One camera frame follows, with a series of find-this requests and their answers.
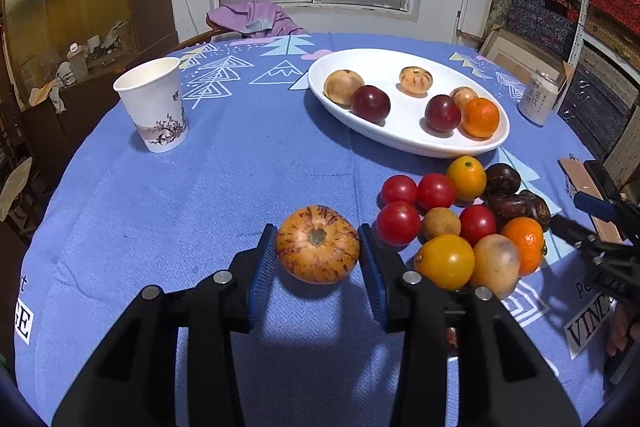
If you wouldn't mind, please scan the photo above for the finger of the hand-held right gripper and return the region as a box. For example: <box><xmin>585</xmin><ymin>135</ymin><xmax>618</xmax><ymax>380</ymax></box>
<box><xmin>573</xmin><ymin>191</ymin><xmax>627</xmax><ymax>225</ymax></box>
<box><xmin>550</xmin><ymin>214</ymin><xmax>627</xmax><ymax>259</ymax></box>

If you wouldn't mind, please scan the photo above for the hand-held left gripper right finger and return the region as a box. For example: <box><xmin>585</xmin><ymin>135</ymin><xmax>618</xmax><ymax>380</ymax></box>
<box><xmin>357</xmin><ymin>223</ymin><xmax>581</xmax><ymax>427</ymax></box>

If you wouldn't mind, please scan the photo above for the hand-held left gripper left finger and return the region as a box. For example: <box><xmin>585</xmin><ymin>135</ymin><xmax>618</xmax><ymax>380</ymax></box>
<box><xmin>52</xmin><ymin>223</ymin><xmax>279</xmax><ymax>427</ymax></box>

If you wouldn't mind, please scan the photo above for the small orange tangerine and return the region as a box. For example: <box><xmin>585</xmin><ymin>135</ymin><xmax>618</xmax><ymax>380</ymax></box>
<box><xmin>501</xmin><ymin>217</ymin><xmax>546</xmax><ymax>278</ymax></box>

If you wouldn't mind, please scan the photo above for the red cherry tomato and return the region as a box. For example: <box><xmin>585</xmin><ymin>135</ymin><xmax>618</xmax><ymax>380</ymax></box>
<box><xmin>416</xmin><ymin>173</ymin><xmax>457</xmax><ymax>211</ymax></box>
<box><xmin>459</xmin><ymin>204</ymin><xmax>497</xmax><ymax>247</ymax></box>
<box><xmin>375</xmin><ymin>201</ymin><xmax>421</xmax><ymax>247</ymax></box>
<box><xmin>381</xmin><ymin>175</ymin><xmax>418</xmax><ymax>206</ymax></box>

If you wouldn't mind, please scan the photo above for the striped tan pepino melon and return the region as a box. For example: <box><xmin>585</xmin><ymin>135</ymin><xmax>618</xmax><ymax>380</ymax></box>
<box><xmin>276</xmin><ymin>205</ymin><xmax>361</xmax><ymax>284</ymax></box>
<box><xmin>399</xmin><ymin>66</ymin><xmax>434</xmax><ymax>98</ymax></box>

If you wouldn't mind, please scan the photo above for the yellow tomato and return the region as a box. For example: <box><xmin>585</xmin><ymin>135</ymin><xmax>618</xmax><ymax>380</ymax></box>
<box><xmin>414</xmin><ymin>234</ymin><xmax>476</xmax><ymax>292</ymax></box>

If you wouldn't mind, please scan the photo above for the tan round fruit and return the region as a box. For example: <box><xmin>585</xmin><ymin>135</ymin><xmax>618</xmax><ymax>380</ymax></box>
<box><xmin>449</xmin><ymin>87</ymin><xmax>479</xmax><ymax>108</ymax></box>
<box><xmin>470</xmin><ymin>234</ymin><xmax>522</xmax><ymax>299</ymax></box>
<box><xmin>323</xmin><ymin>69</ymin><xmax>365</xmax><ymax>109</ymax></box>

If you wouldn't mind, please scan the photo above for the small brown longan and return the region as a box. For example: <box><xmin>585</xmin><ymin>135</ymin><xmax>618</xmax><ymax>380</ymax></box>
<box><xmin>421</xmin><ymin>207</ymin><xmax>462</xmax><ymax>242</ymax></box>

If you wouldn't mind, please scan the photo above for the large orange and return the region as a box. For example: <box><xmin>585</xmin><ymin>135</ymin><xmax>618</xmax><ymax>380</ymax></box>
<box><xmin>460</xmin><ymin>97</ymin><xmax>501</xmax><ymax>139</ymax></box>

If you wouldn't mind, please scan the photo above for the white oval plate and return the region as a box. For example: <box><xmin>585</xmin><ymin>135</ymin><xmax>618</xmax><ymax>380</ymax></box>
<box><xmin>307</xmin><ymin>48</ymin><xmax>511</xmax><ymax>158</ymax></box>

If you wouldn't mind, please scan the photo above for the dark red plum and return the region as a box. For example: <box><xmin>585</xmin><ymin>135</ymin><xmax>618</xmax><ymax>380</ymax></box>
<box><xmin>424</xmin><ymin>94</ymin><xmax>462</xmax><ymax>134</ymax></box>
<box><xmin>350</xmin><ymin>85</ymin><xmax>392</xmax><ymax>124</ymax></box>

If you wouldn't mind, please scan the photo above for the person's right hand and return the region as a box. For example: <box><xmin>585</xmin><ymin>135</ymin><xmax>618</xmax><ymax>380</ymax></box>
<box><xmin>606</xmin><ymin>299</ymin><xmax>640</xmax><ymax>355</ymax></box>

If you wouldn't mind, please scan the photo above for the beige wallet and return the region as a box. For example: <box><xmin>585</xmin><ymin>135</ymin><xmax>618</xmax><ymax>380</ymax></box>
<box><xmin>557</xmin><ymin>157</ymin><xmax>626</xmax><ymax>243</ymax></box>

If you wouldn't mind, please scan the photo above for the blue printed tablecloth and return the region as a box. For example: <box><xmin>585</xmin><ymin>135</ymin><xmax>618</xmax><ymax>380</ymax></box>
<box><xmin>15</xmin><ymin>32</ymin><xmax>621</xmax><ymax>427</ymax></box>

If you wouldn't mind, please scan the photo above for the small yellow-orange citrus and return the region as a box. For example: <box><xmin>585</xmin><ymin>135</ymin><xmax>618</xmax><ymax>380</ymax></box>
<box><xmin>446</xmin><ymin>156</ymin><xmax>487</xmax><ymax>201</ymax></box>

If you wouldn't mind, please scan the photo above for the white beverage can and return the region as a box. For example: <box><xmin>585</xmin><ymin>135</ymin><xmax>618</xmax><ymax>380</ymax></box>
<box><xmin>517</xmin><ymin>69</ymin><xmax>560</xmax><ymax>126</ymax></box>

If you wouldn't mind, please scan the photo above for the stack of patterned boxes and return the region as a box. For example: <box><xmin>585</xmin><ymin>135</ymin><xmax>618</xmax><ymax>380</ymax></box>
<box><xmin>512</xmin><ymin>0</ymin><xmax>640</xmax><ymax>148</ymax></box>

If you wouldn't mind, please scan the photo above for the white printed paper cup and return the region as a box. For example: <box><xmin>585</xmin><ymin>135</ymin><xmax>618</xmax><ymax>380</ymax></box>
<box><xmin>113</xmin><ymin>57</ymin><xmax>189</xmax><ymax>154</ymax></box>

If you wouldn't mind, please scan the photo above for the dark wooden chair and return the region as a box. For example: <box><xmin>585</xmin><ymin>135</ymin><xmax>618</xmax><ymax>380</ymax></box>
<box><xmin>177</xmin><ymin>24</ymin><xmax>236</xmax><ymax>50</ymax></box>

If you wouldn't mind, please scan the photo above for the purple cloth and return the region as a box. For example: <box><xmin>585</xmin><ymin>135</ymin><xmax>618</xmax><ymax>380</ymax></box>
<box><xmin>206</xmin><ymin>1</ymin><xmax>306</xmax><ymax>38</ymax></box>

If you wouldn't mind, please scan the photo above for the beige cushioned chair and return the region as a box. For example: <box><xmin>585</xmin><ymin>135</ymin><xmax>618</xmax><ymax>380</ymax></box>
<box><xmin>0</xmin><ymin>157</ymin><xmax>33</xmax><ymax>223</ymax></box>

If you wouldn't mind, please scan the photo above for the wooden glass cabinet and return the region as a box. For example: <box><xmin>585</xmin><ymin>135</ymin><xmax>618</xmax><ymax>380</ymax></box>
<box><xmin>0</xmin><ymin>0</ymin><xmax>180</xmax><ymax>118</ymax></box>

